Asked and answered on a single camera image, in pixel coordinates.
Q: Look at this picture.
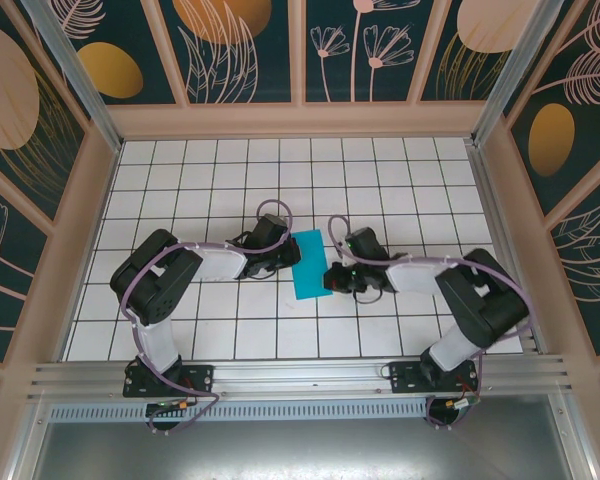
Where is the small circuit board with connector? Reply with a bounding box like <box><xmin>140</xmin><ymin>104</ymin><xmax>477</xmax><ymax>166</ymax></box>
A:
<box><xmin>444</xmin><ymin>397</ymin><xmax>483</xmax><ymax>412</ymax></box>
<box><xmin>146</xmin><ymin>399</ymin><xmax>194</xmax><ymax>415</ymax></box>

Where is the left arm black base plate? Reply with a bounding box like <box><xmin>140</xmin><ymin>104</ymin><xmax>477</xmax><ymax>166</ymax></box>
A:
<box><xmin>123</xmin><ymin>363</ymin><xmax>216</xmax><ymax>399</ymax></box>

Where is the aluminium frame post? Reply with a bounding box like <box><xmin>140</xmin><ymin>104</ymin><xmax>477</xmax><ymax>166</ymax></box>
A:
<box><xmin>19</xmin><ymin>0</ymin><xmax>125</xmax><ymax>154</ymax></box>
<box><xmin>472</xmin><ymin>0</ymin><xmax>566</xmax><ymax>146</ymax></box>

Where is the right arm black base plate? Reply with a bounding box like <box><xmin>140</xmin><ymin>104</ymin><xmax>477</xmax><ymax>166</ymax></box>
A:
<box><xmin>388</xmin><ymin>360</ymin><xmax>481</xmax><ymax>396</ymax></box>

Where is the teal cloth square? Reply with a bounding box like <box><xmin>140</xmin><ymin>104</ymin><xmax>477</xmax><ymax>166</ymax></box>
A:
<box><xmin>290</xmin><ymin>228</ymin><xmax>334</xmax><ymax>301</ymax></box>

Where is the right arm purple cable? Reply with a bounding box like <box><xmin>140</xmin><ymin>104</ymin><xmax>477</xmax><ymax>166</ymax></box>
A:
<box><xmin>328</xmin><ymin>214</ymin><xmax>535</xmax><ymax>430</ymax></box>

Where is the aluminium side rail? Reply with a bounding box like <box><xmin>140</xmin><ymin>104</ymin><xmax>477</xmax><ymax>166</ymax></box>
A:
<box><xmin>465</xmin><ymin>141</ymin><xmax>550</xmax><ymax>357</ymax></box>

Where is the slotted grey cable duct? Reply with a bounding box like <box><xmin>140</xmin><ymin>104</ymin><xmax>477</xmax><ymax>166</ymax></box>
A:
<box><xmin>47</xmin><ymin>402</ymin><xmax>431</xmax><ymax>422</ymax></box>

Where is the grey metal sheet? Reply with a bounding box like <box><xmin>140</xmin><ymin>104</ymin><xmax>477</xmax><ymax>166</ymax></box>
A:
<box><xmin>27</xmin><ymin>419</ymin><xmax>579</xmax><ymax>480</ymax></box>

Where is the long aluminium mounting rail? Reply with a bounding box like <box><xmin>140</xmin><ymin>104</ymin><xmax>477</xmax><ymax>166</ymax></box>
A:
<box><xmin>27</xmin><ymin>353</ymin><xmax>574</xmax><ymax>401</ymax></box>

